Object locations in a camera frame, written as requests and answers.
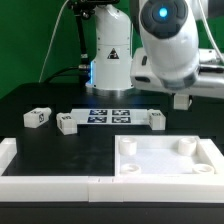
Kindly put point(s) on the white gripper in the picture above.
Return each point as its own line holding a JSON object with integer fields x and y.
{"x": 142, "y": 78}

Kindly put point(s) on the white square tabletop part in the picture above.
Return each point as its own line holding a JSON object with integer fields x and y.
{"x": 161, "y": 155}

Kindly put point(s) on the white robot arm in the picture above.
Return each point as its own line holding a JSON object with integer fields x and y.
{"x": 155, "y": 48}

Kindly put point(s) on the white U-shaped fence frame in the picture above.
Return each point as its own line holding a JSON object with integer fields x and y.
{"x": 197, "y": 188}

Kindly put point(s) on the white marker base plate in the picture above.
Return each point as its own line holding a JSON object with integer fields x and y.
{"x": 110, "y": 116}

